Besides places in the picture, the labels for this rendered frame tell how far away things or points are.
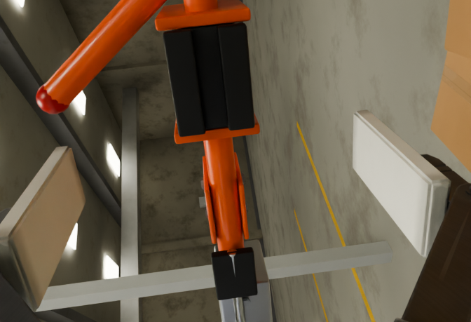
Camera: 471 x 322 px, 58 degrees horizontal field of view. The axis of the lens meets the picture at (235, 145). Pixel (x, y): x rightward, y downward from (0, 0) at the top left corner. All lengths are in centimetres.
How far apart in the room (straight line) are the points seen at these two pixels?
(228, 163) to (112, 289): 315
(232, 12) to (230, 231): 17
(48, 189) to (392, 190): 13
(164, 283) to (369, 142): 320
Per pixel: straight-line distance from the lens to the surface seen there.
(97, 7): 1252
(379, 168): 18
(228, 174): 32
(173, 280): 335
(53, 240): 17
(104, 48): 31
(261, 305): 39
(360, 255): 347
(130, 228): 1234
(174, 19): 27
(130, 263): 1203
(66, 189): 19
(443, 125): 144
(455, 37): 57
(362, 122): 19
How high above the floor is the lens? 124
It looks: 3 degrees down
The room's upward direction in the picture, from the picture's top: 97 degrees counter-clockwise
